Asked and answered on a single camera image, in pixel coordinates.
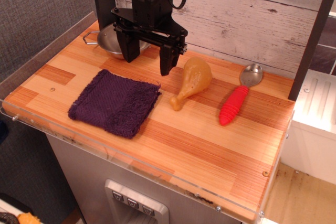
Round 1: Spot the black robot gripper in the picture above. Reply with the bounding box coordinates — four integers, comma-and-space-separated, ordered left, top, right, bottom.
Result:
112, 0, 188, 76

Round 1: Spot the yellow toy chicken leg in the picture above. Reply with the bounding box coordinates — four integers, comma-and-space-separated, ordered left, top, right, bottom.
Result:
169, 57, 213, 111

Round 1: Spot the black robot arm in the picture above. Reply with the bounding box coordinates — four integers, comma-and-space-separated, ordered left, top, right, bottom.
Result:
111, 0, 188, 76

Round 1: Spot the purple rag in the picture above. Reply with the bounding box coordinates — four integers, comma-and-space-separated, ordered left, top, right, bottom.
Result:
68, 69, 161, 139

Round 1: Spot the clear acrylic front guard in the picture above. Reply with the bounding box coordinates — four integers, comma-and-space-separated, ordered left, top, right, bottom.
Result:
1, 102, 264, 223

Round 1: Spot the clear acrylic guard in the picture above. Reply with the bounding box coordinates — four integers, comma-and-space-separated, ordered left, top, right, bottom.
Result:
1, 102, 264, 223
1, 12, 97, 101

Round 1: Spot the clear acrylic left guard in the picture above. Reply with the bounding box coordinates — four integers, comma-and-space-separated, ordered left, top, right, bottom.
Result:
1, 12, 97, 101

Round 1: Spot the silver dispenser button panel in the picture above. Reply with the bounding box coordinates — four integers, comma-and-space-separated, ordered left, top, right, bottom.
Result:
104, 179, 170, 223

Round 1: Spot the yellow object bottom left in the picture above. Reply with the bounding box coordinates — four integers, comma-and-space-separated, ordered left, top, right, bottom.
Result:
17, 212, 41, 224

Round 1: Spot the red handled metal spoon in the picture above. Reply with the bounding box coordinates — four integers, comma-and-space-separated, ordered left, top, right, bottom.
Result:
218, 63, 263, 126

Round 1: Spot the dark right vertical post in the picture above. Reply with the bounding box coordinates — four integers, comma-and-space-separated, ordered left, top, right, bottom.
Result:
288, 0, 334, 101

